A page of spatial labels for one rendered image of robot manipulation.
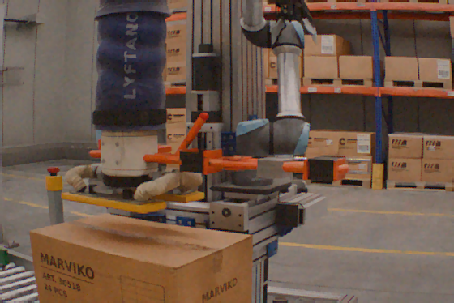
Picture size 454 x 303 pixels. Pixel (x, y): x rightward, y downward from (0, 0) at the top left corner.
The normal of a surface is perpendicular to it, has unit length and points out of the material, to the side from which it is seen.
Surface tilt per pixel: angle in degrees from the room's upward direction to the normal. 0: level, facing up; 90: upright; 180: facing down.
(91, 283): 90
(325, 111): 90
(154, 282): 90
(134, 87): 75
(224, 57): 90
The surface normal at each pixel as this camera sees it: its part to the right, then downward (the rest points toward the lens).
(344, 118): -0.48, 0.08
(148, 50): 0.58, -0.29
